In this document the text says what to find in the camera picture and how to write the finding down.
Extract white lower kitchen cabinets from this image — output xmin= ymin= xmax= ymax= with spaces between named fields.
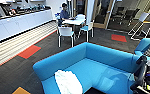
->
xmin=0 ymin=9 xmax=56 ymax=45

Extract black office chair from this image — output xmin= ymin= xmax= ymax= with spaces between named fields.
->
xmin=111 ymin=5 xmax=125 ymax=24
xmin=123 ymin=8 xmax=138 ymax=25

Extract white round cafe table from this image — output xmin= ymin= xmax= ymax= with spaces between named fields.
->
xmin=62 ymin=17 xmax=87 ymax=27

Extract blue sofa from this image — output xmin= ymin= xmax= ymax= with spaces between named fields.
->
xmin=32 ymin=37 xmax=150 ymax=94

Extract white folding stand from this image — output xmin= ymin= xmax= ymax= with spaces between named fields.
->
xmin=127 ymin=11 xmax=150 ymax=42

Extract white cafe chair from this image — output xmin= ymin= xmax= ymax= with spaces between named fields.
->
xmin=78 ymin=21 xmax=95 ymax=43
xmin=56 ymin=26 xmax=76 ymax=49

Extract white shirt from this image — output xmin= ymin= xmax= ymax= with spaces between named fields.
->
xmin=54 ymin=69 xmax=84 ymax=94

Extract seated person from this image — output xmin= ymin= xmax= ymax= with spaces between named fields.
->
xmin=58 ymin=2 xmax=72 ymax=27

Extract wood framed glass door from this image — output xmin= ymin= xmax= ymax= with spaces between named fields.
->
xmin=92 ymin=0 xmax=116 ymax=30

